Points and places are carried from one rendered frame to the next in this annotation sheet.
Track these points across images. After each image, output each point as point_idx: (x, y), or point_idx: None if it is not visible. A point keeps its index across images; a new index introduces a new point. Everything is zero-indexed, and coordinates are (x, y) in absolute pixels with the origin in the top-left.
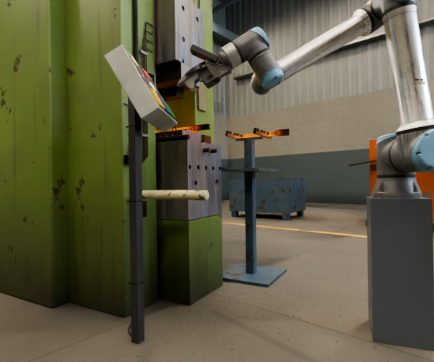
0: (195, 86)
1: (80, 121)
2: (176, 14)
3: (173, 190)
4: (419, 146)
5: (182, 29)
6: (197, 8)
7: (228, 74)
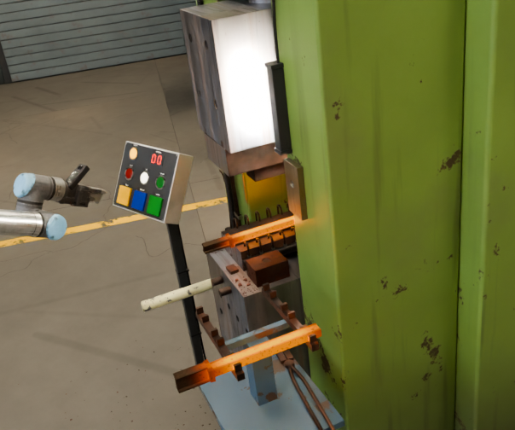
0: (95, 200)
1: None
2: (188, 55)
3: (182, 287)
4: None
5: (196, 76)
6: (202, 21)
7: (63, 203)
